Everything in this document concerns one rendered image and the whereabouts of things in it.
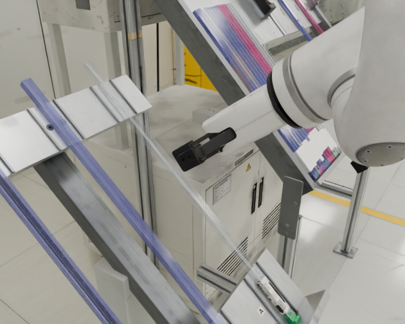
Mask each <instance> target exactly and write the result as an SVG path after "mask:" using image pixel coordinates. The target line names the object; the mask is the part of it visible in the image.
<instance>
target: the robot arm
mask: <svg viewBox="0 0 405 324"><path fill-rule="evenodd" d="M331 119H333V122H334V130H335V133H336V137H337V140H338V143H339V145H340V147H341V149H342V150H343V152H344V153H345V154H346V155H347V156H348V157H349V158H350V159H351V160H352V161H354V162H356V163H358V164H360V165H364V166H368V167H383V166H387V165H392V164H395V163H398V162H399V161H402V160H403V159H405V0H365V6H364V7H362V8H361V9H360V10H358V11H356V12H355V13H353V14H352V15H350V16H348V17H347V18H346V19H344V20H342V21H341V22H339V23H337V24H336V25H335V26H333V27H331V28H330V29H328V30H327V31H325V32H324V33H322V34H321V35H319V36H317V37H316V38H315V39H312V40H311V41H310V42H308V43H306V44H305V45H303V46H302V47H300V48H299V49H297V50H296V51H294V52H292V53H291V54H290V55H288V56H286V57H285V58H283V59H282V60H280V61H278V62H277V63H276V64H275V65H274V67H273V70H272V71H270V72H269V74H268V76H267V84H265V85H263V86H262V87H259V88H258V89H256V90H254V91H253V92H252V93H250V94H248V95H247V96H245V97H244V98H242V99H240V100H239V101H237V102H235V103H233V104H232V105H230V106H229V107H227V108H225V109H223V110H222V111H220V112H218V113H217V114H215V115H214V116H212V117H211V118H209V119H207V120H206V121H204V122H203V124H202V128H203V129H204V131H205V132H206V133H207V134H205V135H204V136H202V137H200V138H199V139H197V140H195V141H193V140H191V141H189V142H188V143H186V144H184V145H183V146H181V147H179V148H177V149H175V150H174V151H173V152H172V155H173V156H174V158H175V160H176V161H177V163H178V164H179V166H180V167H181V169H182V171H183V172H186V171H188V170H190V169H192V168H194V167H196V166H198V165H200V164H202V163H204V162H205V160H207V159H208V158H210V157H212V156H213V155H215V154H217V153H218V154H219V155H222V156H224V155H226V154H229V153H231V152H233V151H236V150H238V149H240V148H242V147H245V146H246V145H249V144H250V143H252V142H254V141H256V140H259V139H260V138H263V137H264V136H267V135H268V134H270V133H272V132H274V131H277V130H278V129H281V128H282V127H284V126H286V125H289V126H291V127H293V128H295V129H302V128H306V129H311V128H313V127H315V126H317V125H319V124H321V123H324V122H326V121H328V120H331ZM207 138H209V139H210V140H209V141H208V142H206V143H205V144H203V145H201V144H200V142H202V141H204V140H205V139H207ZM224 144H225V145H224ZM222 145H223V146H222Z"/></svg>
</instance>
